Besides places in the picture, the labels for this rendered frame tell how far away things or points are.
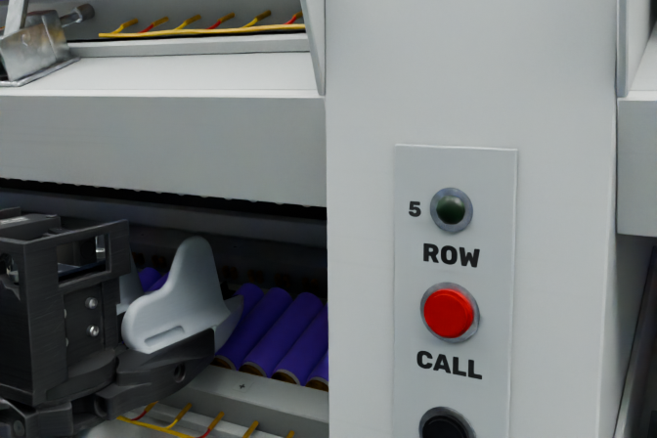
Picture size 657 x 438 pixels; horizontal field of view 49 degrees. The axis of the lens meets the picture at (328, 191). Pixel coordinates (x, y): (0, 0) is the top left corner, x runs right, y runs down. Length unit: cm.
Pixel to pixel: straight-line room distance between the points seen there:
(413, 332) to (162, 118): 13
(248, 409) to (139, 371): 7
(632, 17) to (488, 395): 12
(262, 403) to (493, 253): 16
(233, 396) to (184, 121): 14
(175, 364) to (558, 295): 17
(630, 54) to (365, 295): 12
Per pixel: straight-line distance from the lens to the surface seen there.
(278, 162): 27
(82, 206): 59
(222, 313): 37
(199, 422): 38
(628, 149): 23
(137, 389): 32
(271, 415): 36
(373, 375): 26
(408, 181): 24
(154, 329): 34
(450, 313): 24
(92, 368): 31
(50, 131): 35
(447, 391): 25
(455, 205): 23
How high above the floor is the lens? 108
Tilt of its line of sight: 9 degrees down
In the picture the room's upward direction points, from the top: 1 degrees counter-clockwise
